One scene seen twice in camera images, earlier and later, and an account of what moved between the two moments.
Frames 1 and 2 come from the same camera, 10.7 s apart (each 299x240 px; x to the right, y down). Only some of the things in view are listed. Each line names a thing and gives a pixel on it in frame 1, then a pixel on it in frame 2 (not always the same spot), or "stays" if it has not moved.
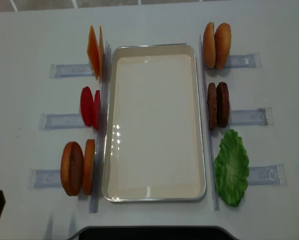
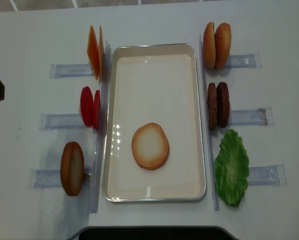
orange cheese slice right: [101, 57] stays
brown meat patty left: [212, 105] stays
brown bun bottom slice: [89, 166] -> [150, 146]
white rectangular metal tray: [152, 149] stays
